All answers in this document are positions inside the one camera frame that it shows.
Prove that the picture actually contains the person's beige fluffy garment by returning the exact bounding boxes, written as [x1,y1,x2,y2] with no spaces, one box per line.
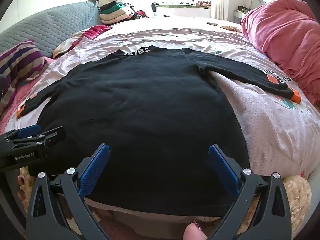
[281,174,313,232]

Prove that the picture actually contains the pink duvet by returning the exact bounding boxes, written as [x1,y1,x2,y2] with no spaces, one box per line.
[240,0,320,105]

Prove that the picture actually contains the stack of folded clothes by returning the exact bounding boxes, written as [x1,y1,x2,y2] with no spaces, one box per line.
[98,1,151,26]

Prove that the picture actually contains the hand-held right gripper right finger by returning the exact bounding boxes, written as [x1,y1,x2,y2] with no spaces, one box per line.
[208,144,292,240]

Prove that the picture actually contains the black sweater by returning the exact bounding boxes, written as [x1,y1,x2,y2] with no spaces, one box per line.
[17,45,302,217]

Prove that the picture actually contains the grey quilted headboard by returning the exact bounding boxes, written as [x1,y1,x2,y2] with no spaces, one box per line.
[0,0,101,58]

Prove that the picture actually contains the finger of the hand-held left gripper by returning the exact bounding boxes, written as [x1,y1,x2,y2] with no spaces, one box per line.
[4,124,42,140]
[6,127,67,148]

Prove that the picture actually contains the red floral cloth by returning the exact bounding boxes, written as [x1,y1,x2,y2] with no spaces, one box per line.
[52,25,113,58]

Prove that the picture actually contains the clothes on window sill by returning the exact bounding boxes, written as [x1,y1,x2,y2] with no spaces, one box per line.
[180,0,213,8]

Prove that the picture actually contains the white desk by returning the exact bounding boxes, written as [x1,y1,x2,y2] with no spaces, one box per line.
[234,4,253,22]

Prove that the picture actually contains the person's left hand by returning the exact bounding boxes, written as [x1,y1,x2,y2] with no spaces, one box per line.
[17,174,29,204]

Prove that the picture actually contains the purple striped pillow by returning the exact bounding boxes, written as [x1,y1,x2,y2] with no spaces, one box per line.
[0,39,49,117]

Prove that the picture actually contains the person's right hand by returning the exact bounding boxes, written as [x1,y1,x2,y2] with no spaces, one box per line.
[183,221,208,240]

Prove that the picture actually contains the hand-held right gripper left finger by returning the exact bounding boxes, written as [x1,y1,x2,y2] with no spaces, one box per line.
[26,143,111,240]

